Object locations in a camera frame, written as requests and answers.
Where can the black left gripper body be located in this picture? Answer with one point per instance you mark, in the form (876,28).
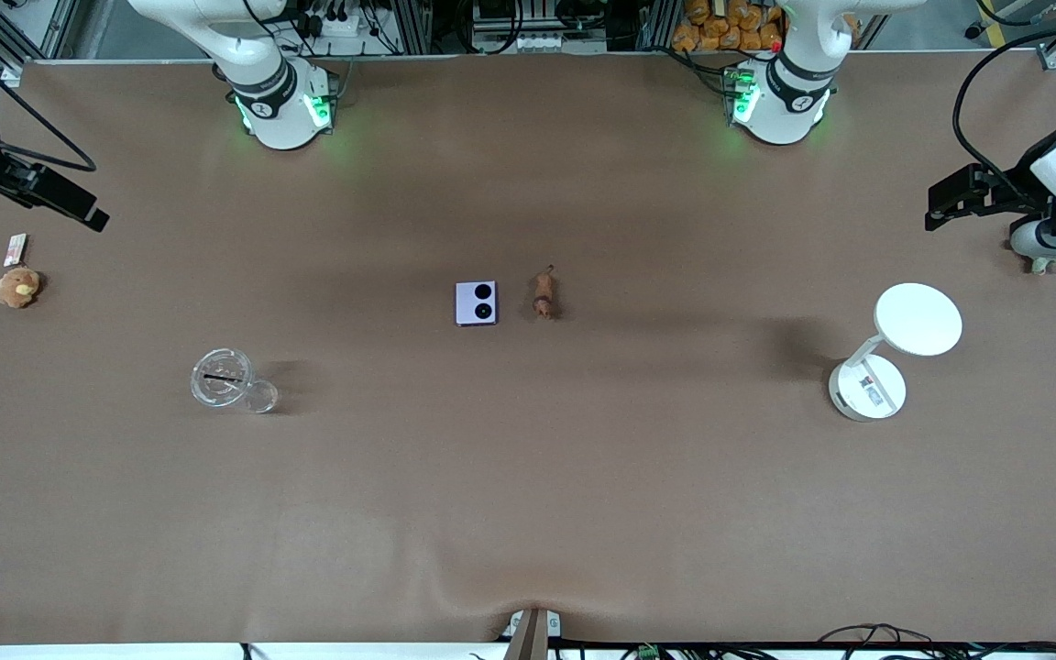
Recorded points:
(1016,188)

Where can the brown lion statue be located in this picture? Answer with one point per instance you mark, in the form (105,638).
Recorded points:
(543,295)

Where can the lilac flip phone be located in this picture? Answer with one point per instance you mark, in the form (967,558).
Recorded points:
(477,303)

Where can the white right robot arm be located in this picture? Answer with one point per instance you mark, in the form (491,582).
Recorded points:
(276,96)

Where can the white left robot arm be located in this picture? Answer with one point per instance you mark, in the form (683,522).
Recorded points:
(785,101)

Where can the small printed card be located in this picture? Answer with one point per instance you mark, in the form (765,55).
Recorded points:
(16,248)

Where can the green plush frog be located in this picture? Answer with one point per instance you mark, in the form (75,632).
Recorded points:
(1055,266)

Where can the brown plush toy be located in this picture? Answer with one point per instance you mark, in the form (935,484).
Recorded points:
(18,288)

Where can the white round desk lamp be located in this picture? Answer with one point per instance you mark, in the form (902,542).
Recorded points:
(913,321)

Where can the clear plastic cup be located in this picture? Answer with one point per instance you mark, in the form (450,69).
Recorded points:
(221,378)

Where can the green lit controller board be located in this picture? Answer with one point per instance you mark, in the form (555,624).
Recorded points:
(322,101)
(741,92)

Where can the pile of orange plush toys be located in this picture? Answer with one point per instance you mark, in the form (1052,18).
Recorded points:
(730,27)

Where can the white power strip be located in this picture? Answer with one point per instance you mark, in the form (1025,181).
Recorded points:
(341,25)

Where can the white socket bar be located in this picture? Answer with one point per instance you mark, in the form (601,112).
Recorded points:
(542,42)

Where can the brown table cover mat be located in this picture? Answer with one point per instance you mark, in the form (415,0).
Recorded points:
(528,495)

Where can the small green connector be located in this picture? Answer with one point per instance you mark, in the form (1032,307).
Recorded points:
(647,653)

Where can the metal table edge bracket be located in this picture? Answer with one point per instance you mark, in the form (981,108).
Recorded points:
(531,632)

